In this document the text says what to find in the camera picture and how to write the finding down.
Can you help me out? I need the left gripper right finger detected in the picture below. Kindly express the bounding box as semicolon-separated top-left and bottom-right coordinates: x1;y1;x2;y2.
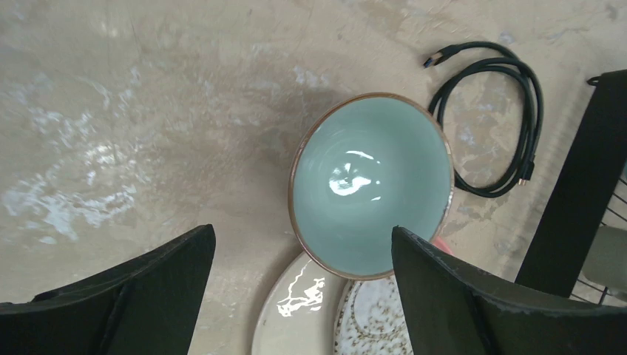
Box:
391;226;626;354

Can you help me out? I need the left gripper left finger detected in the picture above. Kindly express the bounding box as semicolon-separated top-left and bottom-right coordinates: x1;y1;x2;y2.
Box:
1;224;216;354

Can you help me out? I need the grey speckled plate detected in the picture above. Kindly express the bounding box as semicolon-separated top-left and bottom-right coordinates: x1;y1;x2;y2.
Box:
333;276;413;354

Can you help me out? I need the mint green bowl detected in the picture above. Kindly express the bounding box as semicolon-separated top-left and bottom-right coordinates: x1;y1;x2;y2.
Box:
288;92;454;280

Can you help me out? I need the pink and cream plate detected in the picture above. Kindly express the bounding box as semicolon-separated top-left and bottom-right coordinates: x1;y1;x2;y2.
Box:
251;237;454;355

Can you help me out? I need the black wire dish rack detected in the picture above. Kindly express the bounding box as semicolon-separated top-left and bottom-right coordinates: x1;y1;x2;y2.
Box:
515;70;626;297

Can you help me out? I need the black coiled cable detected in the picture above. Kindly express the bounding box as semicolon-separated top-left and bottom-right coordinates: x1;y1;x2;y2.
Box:
423;41;545;199

